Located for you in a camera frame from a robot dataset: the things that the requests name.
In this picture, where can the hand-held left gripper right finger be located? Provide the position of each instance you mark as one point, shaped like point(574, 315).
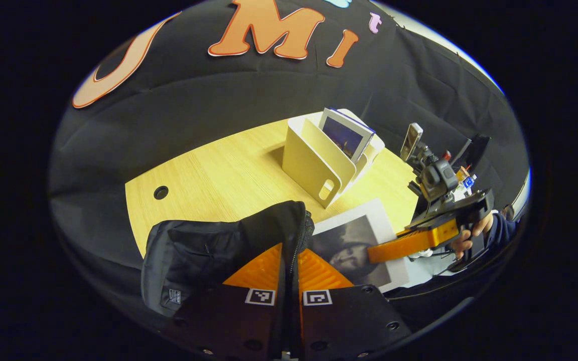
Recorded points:
point(339, 321)

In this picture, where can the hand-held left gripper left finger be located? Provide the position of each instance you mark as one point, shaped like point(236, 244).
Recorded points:
point(249, 326)

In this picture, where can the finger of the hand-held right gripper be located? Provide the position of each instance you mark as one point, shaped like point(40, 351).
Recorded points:
point(409, 243)

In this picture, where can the grey portrait cover book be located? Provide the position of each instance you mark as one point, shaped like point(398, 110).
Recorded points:
point(349, 245)

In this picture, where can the black schoolbag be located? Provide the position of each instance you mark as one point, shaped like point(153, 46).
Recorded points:
point(203, 250)

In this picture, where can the blue cover book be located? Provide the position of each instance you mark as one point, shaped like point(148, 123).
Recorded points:
point(346, 138)

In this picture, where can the white bookshelf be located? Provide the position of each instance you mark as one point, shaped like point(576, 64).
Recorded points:
point(309, 165)

